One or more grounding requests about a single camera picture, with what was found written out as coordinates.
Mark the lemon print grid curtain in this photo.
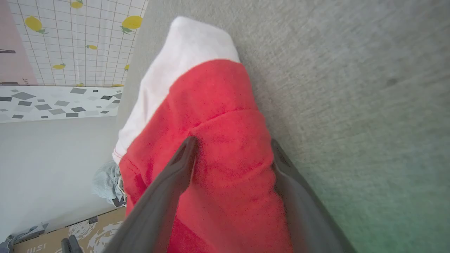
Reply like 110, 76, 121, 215
7, 0, 149, 87

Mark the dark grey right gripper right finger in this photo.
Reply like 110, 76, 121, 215
270, 139, 358, 253

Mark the pink panel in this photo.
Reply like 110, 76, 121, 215
0, 0, 39, 86

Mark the light blue crumpled garment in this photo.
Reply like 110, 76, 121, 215
92, 161, 127, 207

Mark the grey fabric sofa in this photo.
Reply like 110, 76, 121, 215
116, 0, 450, 253

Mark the brown cardboard box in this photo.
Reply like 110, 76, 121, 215
13, 207, 127, 253

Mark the grey crumpled cloth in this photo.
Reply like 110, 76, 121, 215
0, 222, 49, 253

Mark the terrazzo pattern panel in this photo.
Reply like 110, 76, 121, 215
0, 85, 123, 124

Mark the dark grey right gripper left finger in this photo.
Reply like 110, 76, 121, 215
101, 136, 199, 253

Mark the red and white garment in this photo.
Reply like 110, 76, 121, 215
112, 16, 294, 253

